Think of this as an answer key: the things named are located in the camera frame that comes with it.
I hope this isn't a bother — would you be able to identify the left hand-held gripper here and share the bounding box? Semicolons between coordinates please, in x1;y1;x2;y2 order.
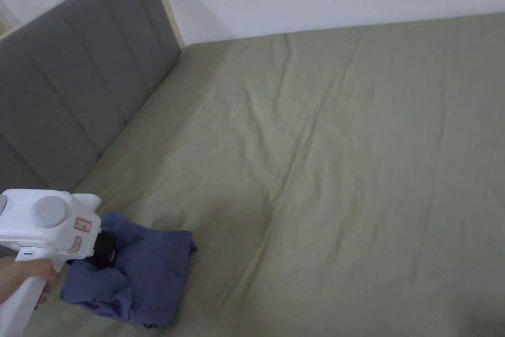
0;188;119;337

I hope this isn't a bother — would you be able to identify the dark blue shirt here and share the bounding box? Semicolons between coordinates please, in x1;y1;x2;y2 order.
60;211;198;330

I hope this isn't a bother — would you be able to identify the person's left hand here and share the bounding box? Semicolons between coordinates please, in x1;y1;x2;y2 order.
0;257;61;306

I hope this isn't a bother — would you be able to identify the grey padded headboard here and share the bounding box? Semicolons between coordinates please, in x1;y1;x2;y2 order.
0;0;185;258

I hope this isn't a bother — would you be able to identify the bed with pale green sheet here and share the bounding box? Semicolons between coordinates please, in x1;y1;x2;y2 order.
0;12;505;337

